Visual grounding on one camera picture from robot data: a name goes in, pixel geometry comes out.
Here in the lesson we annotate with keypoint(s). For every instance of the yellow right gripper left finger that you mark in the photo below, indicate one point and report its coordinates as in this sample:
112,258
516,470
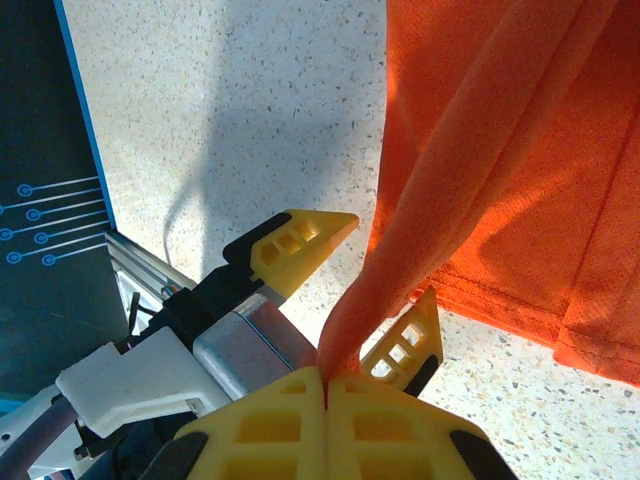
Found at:
280,440

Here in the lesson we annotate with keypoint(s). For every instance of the long aluminium frame rail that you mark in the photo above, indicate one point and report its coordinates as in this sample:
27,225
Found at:
140,265

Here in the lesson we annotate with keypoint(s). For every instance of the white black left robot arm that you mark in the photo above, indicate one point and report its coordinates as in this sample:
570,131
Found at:
15,420

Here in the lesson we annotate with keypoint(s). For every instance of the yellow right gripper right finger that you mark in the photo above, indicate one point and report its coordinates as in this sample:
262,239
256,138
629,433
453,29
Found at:
400,440

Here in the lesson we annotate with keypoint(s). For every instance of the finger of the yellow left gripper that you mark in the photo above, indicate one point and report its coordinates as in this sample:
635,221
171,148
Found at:
415,350
300,245

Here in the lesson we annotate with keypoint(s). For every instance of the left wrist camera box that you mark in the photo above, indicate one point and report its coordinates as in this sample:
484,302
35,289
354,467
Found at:
130,380

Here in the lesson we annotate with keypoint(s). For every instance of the orange t-shirt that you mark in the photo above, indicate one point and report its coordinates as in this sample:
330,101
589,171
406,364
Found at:
500,150

